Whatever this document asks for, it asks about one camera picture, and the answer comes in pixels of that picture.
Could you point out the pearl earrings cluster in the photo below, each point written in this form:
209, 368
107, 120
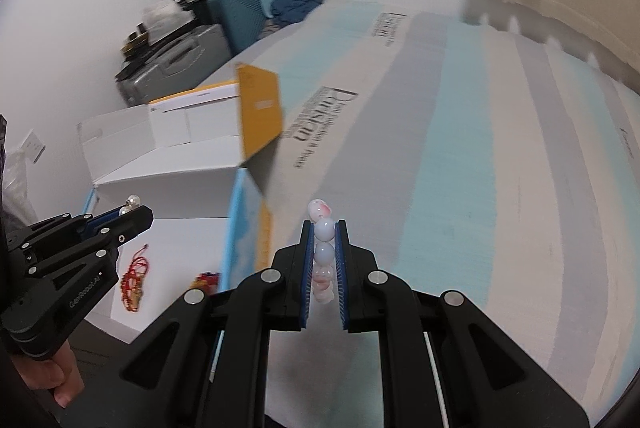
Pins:
133, 202

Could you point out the white cardboard box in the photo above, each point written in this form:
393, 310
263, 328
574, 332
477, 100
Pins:
185, 156

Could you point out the teal suitcase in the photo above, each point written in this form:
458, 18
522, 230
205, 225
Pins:
242, 21

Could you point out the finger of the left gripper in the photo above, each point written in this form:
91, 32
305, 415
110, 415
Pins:
64, 232
131, 225

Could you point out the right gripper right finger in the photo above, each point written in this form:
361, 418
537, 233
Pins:
444, 363

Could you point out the person's left hand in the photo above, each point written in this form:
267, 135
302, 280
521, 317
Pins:
60, 374

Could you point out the white wall socket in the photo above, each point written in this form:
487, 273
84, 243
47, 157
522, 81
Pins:
32, 147

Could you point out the striped bed blanket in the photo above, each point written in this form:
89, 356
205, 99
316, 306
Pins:
474, 159

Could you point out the grey suitcase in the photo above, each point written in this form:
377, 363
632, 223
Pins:
176, 67

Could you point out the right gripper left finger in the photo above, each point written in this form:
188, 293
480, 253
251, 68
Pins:
205, 364

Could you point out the dark blue clothes pile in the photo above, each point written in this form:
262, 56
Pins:
286, 12

